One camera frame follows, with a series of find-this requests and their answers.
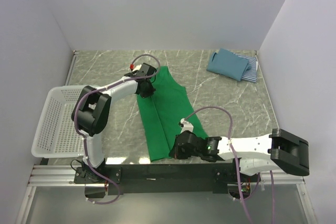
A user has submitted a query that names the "green tank top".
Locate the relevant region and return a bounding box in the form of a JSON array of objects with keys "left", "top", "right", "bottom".
[{"left": 137, "top": 66, "right": 194, "bottom": 162}]

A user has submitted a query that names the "teal blue tank top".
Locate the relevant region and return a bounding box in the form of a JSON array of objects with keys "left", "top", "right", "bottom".
[{"left": 206, "top": 48, "right": 251, "bottom": 81}]

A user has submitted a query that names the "blue white striped tank top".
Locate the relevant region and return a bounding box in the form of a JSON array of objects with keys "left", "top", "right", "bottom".
[{"left": 236, "top": 54, "right": 258, "bottom": 83}]

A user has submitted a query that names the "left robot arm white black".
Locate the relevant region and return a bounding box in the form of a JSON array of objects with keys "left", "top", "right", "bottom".
[{"left": 71, "top": 63, "right": 160, "bottom": 183}]

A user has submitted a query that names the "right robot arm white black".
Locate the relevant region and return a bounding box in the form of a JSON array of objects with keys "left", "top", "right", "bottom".
[{"left": 169, "top": 129, "right": 310, "bottom": 182}]

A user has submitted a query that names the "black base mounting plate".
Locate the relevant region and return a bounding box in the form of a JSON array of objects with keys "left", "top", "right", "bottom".
[{"left": 74, "top": 163, "right": 238, "bottom": 198}]

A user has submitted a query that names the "white plastic laundry basket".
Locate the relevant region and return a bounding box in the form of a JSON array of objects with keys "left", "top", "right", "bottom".
[{"left": 31, "top": 85, "right": 84, "bottom": 158}]

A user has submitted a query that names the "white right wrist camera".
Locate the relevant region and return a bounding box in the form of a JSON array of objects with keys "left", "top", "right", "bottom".
[{"left": 179, "top": 118, "right": 194, "bottom": 134}]

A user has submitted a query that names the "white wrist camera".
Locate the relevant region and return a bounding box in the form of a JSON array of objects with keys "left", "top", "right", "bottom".
[
  {"left": 179, "top": 118, "right": 194, "bottom": 134},
  {"left": 130, "top": 64, "right": 142, "bottom": 72}
]

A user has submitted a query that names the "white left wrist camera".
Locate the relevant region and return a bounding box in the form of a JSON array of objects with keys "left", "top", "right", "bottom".
[{"left": 130, "top": 64, "right": 142, "bottom": 72}]

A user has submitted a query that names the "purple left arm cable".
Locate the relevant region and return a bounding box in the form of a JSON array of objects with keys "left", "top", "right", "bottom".
[{"left": 73, "top": 54, "right": 161, "bottom": 205}]

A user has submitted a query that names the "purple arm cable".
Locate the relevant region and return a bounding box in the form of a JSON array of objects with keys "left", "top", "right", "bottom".
[
  {"left": 73, "top": 54, "right": 161, "bottom": 205},
  {"left": 183, "top": 106, "right": 276, "bottom": 224}
]

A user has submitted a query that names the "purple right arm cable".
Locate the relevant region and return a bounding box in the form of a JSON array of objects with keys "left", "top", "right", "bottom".
[{"left": 183, "top": 106, "right": 276, "bottom": 224}]

